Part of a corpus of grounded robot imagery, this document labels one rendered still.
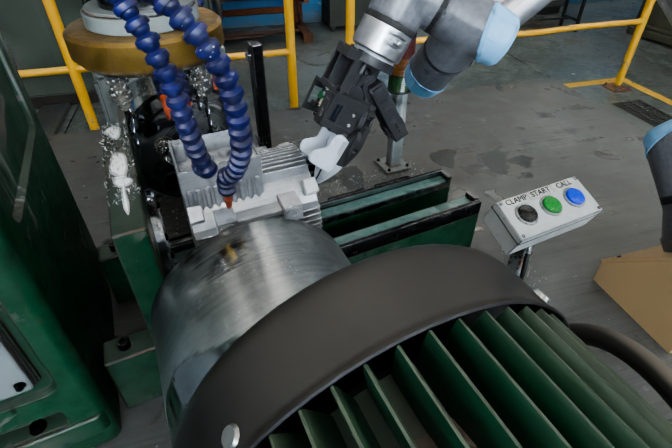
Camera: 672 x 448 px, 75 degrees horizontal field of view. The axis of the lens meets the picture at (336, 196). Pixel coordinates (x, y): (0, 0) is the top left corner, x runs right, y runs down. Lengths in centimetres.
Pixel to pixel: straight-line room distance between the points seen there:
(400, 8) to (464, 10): 8
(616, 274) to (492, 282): 85
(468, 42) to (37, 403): 72
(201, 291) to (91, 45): 28
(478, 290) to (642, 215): 117
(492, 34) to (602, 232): 69
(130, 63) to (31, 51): 347
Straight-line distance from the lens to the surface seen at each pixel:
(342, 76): 64
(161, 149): 87
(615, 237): 120
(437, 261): 16
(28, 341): 62
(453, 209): 92
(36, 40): 395
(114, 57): 54
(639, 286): 99
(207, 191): 66
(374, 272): 15
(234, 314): 42
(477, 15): 63
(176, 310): 48
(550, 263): 106
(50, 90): 407
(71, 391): 70
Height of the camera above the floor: 148
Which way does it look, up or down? 36 degrees down
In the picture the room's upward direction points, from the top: straight up
